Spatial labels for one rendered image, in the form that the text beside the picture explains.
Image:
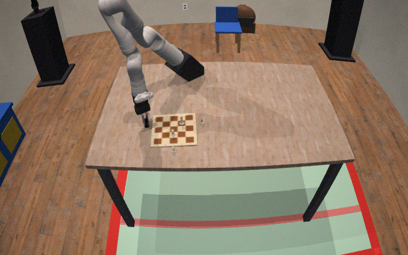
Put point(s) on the wooden chessboard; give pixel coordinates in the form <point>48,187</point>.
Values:
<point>185,135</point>

